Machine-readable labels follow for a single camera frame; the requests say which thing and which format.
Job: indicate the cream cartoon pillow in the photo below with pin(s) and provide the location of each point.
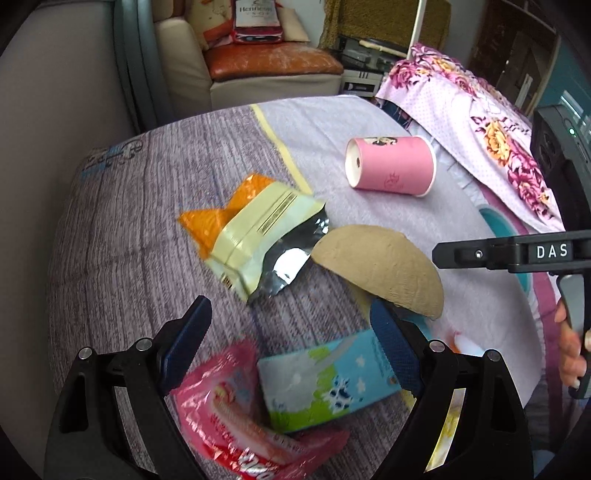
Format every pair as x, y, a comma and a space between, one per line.
203, 23

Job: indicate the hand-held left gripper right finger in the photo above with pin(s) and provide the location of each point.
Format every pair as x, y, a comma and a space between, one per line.
395, 350

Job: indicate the teal door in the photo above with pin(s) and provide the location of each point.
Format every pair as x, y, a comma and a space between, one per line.
551, 97

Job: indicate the blue milk carton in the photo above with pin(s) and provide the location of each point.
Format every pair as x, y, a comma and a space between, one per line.
314, 387

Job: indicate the teal trash bin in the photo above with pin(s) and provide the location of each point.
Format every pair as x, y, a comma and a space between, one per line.
496, 224

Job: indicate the pink floral quilt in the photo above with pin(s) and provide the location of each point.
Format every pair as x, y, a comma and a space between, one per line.
452, 106

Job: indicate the blue grey curtain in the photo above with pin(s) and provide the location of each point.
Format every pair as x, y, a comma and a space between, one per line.
138, 69

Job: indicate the grey padded headboard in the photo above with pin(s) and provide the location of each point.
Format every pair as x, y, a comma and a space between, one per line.
55, 92

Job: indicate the pink paper cup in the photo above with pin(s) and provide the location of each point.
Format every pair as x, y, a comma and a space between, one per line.
392, 161

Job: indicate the brown paper bowl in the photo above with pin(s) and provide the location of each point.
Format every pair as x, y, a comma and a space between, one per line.
383, 267

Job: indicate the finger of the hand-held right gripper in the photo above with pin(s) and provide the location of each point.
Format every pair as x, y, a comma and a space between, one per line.
461, 254

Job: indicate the cream orange snack bag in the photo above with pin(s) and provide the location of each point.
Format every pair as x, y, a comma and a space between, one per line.
249, 230

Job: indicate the red plastic snack packet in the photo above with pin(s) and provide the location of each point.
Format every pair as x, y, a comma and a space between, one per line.
221, 415

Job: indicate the yellow wrapper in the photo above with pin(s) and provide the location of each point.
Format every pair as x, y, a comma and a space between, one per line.
450, 429

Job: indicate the beige pillow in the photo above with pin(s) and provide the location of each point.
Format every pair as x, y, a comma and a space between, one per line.
295, 25

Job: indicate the cream sofa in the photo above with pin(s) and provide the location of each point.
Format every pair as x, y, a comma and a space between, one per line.
184, 60

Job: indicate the black stereo equipment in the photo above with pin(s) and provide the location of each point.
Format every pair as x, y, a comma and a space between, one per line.
364, 69

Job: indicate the person's right hand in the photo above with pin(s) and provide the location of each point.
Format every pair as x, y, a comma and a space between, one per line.
565, 355

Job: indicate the white pole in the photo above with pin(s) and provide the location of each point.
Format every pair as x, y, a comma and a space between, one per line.
415, 27

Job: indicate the orange leather seat cushion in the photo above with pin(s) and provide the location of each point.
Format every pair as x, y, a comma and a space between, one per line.
277, 60

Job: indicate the wooden cabinet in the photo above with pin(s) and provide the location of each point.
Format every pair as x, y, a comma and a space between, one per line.
508, 46

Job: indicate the brown patterned cloth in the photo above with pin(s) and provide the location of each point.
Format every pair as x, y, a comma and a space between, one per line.
369, 18

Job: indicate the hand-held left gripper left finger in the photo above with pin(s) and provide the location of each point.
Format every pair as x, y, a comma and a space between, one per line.
187, 337

